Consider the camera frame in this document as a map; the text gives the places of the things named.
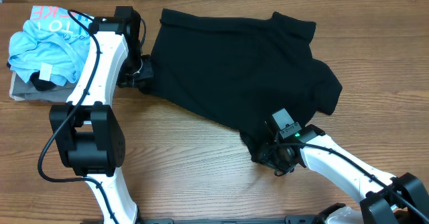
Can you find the light blue printed t-shirt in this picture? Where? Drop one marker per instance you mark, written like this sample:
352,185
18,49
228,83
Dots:
51,43

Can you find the black t-shirt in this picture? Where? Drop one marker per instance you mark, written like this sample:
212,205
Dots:
239,71

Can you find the beige folded garment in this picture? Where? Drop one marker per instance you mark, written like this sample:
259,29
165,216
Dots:
16,87

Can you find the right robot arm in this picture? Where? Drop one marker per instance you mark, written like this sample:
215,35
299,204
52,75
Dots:
382,196

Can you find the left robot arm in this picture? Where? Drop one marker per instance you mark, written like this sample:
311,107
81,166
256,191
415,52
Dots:
87,134

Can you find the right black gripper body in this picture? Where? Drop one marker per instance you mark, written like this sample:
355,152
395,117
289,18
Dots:
271,155

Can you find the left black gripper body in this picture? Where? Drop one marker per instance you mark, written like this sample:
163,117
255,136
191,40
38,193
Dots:
135,70

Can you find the grey folded garment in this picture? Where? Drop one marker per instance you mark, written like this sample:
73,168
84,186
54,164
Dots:
56,95

